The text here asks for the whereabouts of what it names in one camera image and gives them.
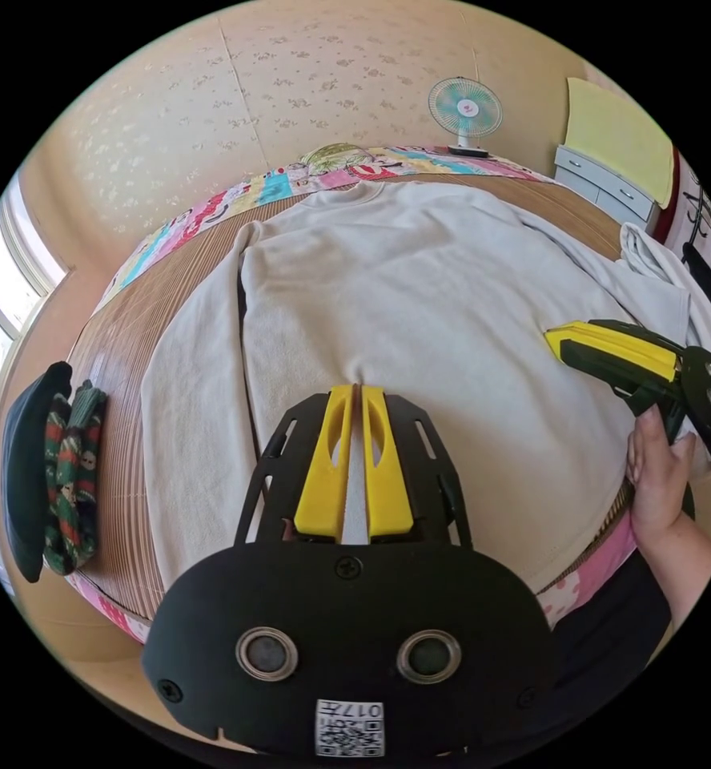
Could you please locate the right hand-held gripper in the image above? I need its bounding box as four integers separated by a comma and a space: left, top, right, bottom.
544, 320, 711, 477

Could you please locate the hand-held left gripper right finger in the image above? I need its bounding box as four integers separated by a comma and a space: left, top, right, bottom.
360, 384, 416, 537

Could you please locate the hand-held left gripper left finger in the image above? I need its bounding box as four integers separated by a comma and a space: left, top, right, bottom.
293, 384, 355, 537

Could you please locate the white long sleeve shirt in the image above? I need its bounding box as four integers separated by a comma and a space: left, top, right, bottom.
141, 179, 693, 597

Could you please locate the person's right forearm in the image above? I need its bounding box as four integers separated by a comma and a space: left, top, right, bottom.
631, 510, 711, 630

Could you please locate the person's right hand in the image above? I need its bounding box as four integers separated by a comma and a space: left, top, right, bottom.
625, 404, 700, 534

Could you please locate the white folded garment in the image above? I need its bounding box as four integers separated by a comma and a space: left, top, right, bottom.
621, 221, 711, 361

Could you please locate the white cupboard with drawers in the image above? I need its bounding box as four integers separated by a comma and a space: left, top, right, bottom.
552, 143, 661, 227

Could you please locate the yellow cloth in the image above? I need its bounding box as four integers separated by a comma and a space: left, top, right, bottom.
564, 77, 676, 210

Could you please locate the bed with woven mat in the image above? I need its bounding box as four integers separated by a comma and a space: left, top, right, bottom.
66, 143, 640, 647

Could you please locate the person's body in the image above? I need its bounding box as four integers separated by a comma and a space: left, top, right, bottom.
535, 550, 676, 743

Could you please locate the white and teal fan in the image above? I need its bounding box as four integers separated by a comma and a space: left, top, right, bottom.
427, 76, 506, 159

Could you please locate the pile of clothes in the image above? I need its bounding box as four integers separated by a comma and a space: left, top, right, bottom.
0, 360, 108, 585

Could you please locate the green printed pillow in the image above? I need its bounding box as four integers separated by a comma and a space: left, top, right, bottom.
298, 142, 382, 176

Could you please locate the window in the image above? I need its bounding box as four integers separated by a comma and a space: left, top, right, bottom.
0, 172, 72, 545

